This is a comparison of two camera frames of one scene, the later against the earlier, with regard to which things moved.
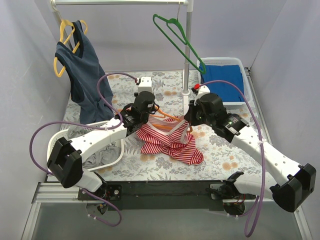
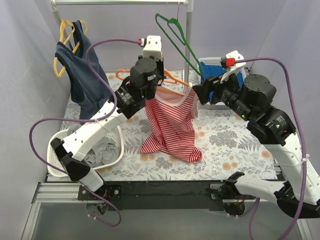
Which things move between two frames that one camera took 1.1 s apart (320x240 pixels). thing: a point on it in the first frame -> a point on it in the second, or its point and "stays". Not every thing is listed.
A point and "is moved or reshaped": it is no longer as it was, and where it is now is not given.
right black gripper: [189, 116] -> [210, 85]
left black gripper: [152, 108] -> [160, 75]
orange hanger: [164, 115] -> [172, 80]
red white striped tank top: [170, 135] is moved or reshaped
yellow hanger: [68, 22] stays
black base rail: [168, 195] stays
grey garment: [103, 157] stays
